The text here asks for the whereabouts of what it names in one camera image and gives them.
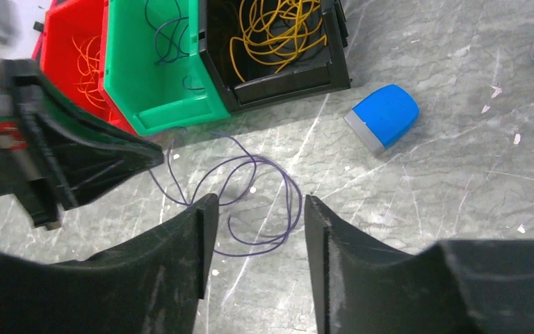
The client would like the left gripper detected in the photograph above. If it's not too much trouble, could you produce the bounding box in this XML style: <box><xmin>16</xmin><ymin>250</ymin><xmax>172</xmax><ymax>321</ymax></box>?
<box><xmin>0</xmin><ymin>60</ymin><xmax>164</xmax><ymax>230</ymax></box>

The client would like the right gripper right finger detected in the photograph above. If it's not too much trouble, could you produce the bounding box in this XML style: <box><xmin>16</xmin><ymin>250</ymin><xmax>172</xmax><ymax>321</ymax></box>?
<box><xmin>305</xmin><ymin>196</ymin><xmax>534</xmax><ymax>333</ymax></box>

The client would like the blue eraser block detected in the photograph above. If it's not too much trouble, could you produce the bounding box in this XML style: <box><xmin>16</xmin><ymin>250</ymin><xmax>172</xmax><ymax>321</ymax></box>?
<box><xmin>344</xmin><ymin>84</ymin><xmax>419</xmax><ymax>156</ymax></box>

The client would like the black plastic bin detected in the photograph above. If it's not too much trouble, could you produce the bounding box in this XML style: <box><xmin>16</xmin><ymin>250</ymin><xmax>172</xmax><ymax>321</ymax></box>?
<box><xmin>200</xmin><ymin>1</ymin><xmax>351</xmax><ymax>113</ymax></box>

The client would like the green plastic bin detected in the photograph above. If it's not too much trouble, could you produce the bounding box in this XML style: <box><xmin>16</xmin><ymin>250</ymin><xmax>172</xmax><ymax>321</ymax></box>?
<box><xmin>104</xmin><ymin>1</ymin><xmax>229</xmax><ymax>136</ymax></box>

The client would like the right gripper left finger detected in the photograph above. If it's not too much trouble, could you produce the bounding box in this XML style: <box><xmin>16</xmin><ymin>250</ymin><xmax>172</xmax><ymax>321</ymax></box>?
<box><xmin>0</xmin><ymin>193</ymin><xmax>219</xmax><ymax>333</ymax></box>

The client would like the purple cable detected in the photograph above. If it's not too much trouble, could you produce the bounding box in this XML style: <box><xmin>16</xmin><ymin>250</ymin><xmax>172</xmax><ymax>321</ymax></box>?
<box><xmin>147</xmin><ymin>129</ymin><xmax>304</xmax><ymax>258</ymax></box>
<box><xmin>143</xmin><ymin>0</ymin><xmax>206</xmax><ymax>92</ymax></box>

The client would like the red plastic bin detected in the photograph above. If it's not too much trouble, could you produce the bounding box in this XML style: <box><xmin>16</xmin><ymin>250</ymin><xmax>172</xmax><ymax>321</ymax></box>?
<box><xmin>39</xmin><ymin>0</ymin><xmax>136</xmax><ymax>134</ymax></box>

